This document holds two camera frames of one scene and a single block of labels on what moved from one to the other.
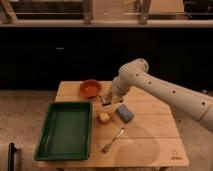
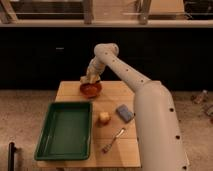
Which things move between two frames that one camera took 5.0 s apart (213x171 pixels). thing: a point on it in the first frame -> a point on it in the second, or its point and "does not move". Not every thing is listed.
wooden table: [139, 131] does not move
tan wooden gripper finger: [116, 99] -> [92, 76]
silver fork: [106, 147] does not move
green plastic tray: [67, 132] does not move
